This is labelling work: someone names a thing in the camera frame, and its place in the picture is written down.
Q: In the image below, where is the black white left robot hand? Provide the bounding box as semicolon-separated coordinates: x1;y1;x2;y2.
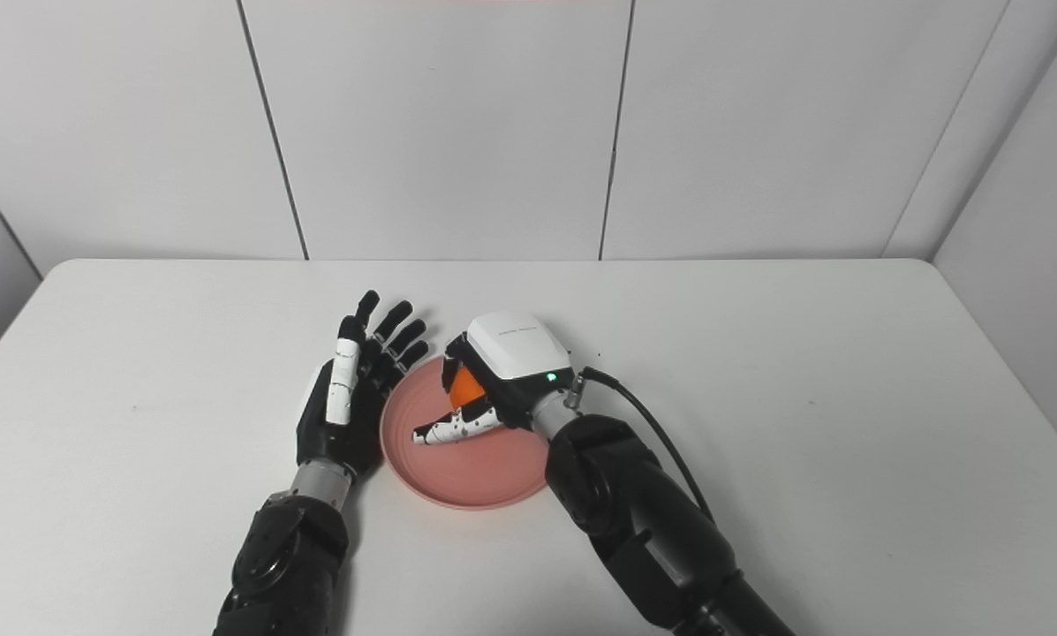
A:
296;290;431;483

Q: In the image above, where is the orange fruit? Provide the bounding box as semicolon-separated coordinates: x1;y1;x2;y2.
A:
451;366;487;411

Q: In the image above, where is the pink round plate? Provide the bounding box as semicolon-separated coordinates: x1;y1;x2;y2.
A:
379;354;554;511

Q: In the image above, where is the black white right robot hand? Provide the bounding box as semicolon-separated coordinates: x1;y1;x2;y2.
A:
411;310;576;448

